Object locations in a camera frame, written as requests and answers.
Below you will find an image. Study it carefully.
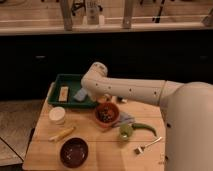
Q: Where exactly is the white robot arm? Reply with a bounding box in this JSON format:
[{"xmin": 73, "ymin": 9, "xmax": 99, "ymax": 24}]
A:
[{"xmin": 81, "ymin": 62, "xmax": 213, "ymax": 171}]

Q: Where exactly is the green small cup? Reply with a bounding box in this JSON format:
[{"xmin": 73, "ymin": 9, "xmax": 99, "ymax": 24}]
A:
[{"xmin": 119, "ymin": 124, "xmax": 133, "ymax": 141}]

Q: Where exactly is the blue sponge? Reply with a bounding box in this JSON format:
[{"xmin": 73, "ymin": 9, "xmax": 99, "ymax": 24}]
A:
[{"xmin": 74, "ymin": 88, "xmax": 87, "ymax": 102}]

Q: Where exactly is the green plastic tray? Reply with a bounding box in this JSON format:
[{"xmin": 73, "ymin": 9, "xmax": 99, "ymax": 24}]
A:
[{"xmin": 48, "ymin": 74, "xmax": 97, "ymax": 109}]

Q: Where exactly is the orange bowl with grapes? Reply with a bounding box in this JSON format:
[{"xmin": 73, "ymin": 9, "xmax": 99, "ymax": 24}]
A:
[{"xmin": 94, "ymin": 102, "xmax": 120, "ymax": 128}]

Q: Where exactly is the tan wooden block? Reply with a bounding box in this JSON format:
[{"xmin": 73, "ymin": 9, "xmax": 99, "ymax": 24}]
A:
[{"xmin": 59, "ymin": 86, "xmax": 69, "ymax": 102}]

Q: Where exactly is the grey cloth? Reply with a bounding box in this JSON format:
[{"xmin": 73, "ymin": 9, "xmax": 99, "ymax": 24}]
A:
[{"xmin": 113, "ymin": 112, "xmax": 135, "ymax": 127}]

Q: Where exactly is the yellow corn cob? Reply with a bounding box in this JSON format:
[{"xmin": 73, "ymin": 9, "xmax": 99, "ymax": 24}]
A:
[{"xmin": 48, "ymin": 126, "xmax": 75, "ymax": 142}]

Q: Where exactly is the dark maroon bowl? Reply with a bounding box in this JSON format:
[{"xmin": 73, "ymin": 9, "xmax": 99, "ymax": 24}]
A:
[{"xmin": 60, "ymin": 137, "xmax": 88, "ymax": 168}]

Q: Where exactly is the silver fork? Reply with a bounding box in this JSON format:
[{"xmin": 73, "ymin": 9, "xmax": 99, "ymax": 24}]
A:
[{"xmin": 134, "ymin": 137, "xmax": 162, "ymax": 155}]

